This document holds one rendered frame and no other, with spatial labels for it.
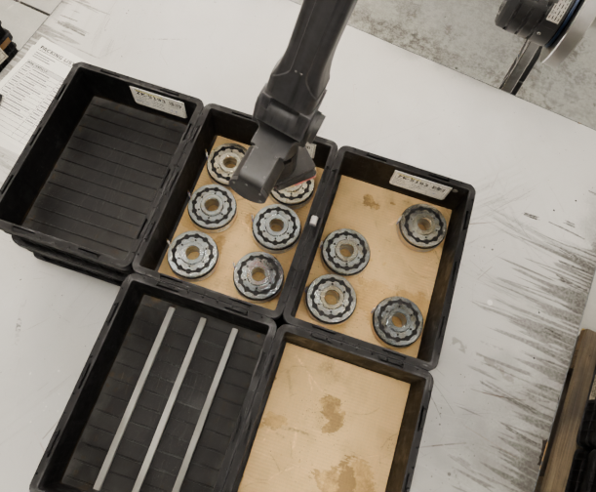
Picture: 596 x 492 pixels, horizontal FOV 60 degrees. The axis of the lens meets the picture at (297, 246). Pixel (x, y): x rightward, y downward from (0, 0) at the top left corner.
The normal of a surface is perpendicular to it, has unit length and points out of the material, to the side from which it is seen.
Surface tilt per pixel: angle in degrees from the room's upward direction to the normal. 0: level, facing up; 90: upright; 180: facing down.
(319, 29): 79
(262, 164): 11
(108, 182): 0
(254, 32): 0
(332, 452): 0
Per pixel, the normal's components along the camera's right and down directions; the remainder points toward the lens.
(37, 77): 0.07, -0.33
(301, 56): -0.38, 0.77
